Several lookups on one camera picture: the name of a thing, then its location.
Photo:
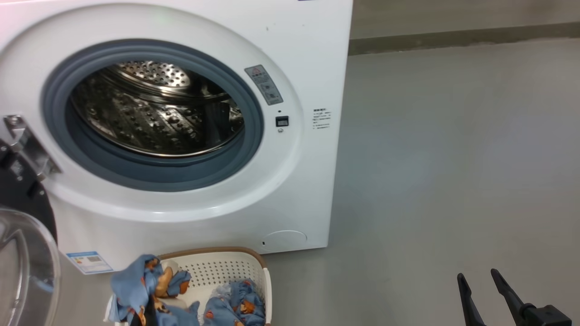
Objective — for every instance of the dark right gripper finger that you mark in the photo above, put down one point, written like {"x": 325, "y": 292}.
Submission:
{"x": 509, "y": 294}
{"x": 469, "y": 308}

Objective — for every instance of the large blue cartoon garment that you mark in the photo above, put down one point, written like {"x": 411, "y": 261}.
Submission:
{"x": 131, "y": 280}

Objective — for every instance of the black glass washer door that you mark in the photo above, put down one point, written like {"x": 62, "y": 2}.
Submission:
{"x": 27, "y": 271}

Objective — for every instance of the white front-load washing machine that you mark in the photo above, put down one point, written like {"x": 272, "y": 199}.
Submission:
{"x": 294, "y": 190}

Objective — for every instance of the cream perforated laundry basket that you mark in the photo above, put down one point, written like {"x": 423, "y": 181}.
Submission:
{"x": 217, "y": 267}

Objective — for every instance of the black door latch socket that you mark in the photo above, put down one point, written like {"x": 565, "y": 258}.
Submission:
{"x": 282, "y": 121}

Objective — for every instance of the grey rubber door seal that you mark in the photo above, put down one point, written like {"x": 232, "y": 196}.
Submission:
{"x": 149, "y": 174}

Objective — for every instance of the metal door hinge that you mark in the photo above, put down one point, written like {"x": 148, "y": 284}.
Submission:
{"x": 29, "y": 147}

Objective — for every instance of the round white filter cover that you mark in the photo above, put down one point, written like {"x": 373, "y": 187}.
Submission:
{"x": 284, "y": 241}

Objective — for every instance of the small printed text label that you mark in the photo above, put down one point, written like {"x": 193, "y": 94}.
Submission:
{"x": 321, "y": 118}

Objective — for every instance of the grey warning sticker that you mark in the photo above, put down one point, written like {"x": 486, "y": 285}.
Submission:
{"x": 264, "y": 85}

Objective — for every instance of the perforated steel washer drum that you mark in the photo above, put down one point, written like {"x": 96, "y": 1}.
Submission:
{"x": 149, "y": 122}

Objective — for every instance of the blue energy label sticker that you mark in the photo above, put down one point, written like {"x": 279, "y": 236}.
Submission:
{"x": 90, "y": 262}

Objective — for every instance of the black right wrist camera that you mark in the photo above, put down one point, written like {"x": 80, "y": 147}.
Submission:
{"x": 548, "y": 317}

